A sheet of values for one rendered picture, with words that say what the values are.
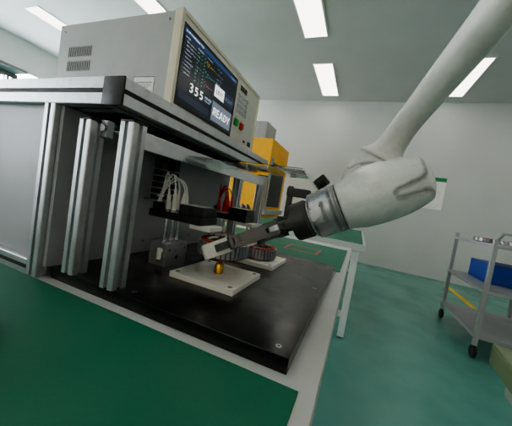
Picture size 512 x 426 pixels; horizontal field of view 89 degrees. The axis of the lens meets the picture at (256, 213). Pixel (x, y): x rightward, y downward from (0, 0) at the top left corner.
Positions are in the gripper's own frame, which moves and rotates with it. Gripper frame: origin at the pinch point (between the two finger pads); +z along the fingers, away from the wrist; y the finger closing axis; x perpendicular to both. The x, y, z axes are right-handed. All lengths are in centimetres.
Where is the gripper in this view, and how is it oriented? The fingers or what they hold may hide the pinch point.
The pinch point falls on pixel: (225, 247)
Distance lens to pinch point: 59.2
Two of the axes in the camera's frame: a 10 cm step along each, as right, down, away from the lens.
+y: -3.7, -0.1, -9.3
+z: -8.8, 3.3, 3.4
